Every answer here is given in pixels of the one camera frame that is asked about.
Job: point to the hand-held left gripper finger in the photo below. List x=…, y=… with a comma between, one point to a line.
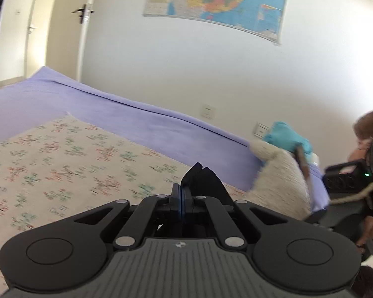
x=184, y=201
x=177, y=201

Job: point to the black pants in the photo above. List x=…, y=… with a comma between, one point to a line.
x=205, y=183

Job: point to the person's head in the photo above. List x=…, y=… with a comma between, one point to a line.
x=371, y=136

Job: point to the white plush toy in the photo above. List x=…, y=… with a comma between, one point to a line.
x=283, y=177

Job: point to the purple bed sheet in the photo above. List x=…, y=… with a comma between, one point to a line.
x=127, y=111

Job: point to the floral printed bed mat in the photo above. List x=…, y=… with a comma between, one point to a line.
x=65, y=167

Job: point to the white wall socket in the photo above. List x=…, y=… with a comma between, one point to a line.
x=208, y=111
x=261, y=129

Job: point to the colourful wall map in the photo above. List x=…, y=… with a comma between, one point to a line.
x=223, y=1

